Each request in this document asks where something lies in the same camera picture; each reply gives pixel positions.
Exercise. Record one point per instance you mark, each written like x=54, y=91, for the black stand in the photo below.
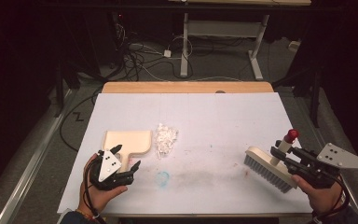
x=62, y=84
x=313, y=93

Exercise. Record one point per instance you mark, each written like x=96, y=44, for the person's left hand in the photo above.
x=101, y=197

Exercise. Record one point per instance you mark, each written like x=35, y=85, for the white table cover sheet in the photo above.
x=217, y=124

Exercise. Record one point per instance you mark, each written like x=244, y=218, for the person's right hand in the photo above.
x=323, y=199

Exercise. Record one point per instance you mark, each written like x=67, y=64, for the white floor box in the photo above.
x=294, y=46

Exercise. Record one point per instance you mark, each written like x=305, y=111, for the white metal desk frame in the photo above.
x=220, y=28

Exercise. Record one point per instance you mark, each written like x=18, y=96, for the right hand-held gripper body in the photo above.
x=338, y=158

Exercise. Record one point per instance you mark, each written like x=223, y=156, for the beige cutting board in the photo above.
x=133, y=141

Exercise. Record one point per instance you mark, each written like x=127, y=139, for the white power adapter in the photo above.
x=167, y=53

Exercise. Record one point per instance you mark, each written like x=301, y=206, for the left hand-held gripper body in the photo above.
x=108, y=166

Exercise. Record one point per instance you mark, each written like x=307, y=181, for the pile of white paper scraps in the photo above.
x=165, y=140

